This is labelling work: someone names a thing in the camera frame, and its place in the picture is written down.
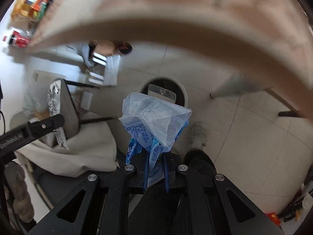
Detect clear blue printed plastic bag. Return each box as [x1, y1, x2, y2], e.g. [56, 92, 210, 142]
[119, 92, 192, 187]

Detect white round trash bin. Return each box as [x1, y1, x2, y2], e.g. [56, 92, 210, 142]
[139, 77, 188, 107]

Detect black fuzzy trouser leg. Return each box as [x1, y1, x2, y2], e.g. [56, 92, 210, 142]
[183, 149, 217, 177]

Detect beige cloth cover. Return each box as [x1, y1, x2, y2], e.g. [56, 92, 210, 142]
[15, 121, 119, 177]

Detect silver foil snack wrapper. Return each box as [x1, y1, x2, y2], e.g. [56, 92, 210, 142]
[48, 79, 69, 150]

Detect grey fluffy slipper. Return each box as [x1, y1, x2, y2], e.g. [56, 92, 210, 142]
[190, 123, 207, 150]

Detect red drink can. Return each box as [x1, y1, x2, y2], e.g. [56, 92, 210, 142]
[8, 31, 30, 48]

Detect white folded paper bag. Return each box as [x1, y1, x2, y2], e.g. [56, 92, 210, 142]
[103, 55, 121, 87]

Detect brown cardboard box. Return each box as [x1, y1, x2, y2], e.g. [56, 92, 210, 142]
[93, 40, 116, 56]

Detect orange snack package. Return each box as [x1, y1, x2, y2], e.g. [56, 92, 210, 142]
[25, 0, 49, 22]

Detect checkered dining table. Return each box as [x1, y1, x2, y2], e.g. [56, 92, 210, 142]
[29, 0, 312, 119]

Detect dark slipper with red strap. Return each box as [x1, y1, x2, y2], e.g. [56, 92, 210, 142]
[116, 41, 133, 55]

